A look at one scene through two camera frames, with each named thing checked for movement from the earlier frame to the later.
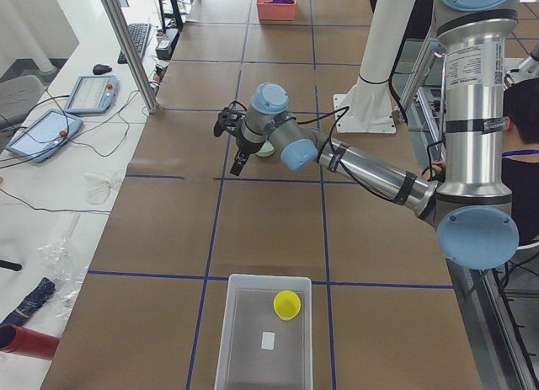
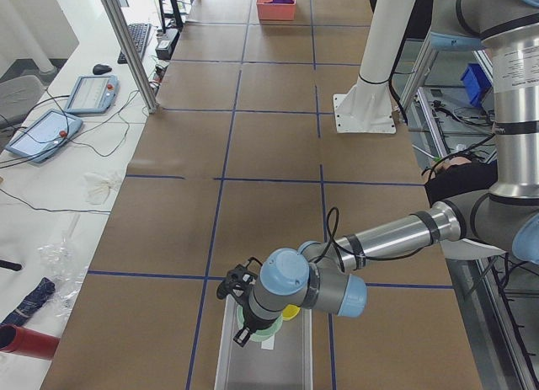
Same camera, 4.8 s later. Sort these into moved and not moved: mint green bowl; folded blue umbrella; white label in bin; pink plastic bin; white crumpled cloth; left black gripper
Moved: mint green bowl; left black gripper
Not moved: white label in bin; folded blue umbrella; white crumpled cloth; pink plastic bin
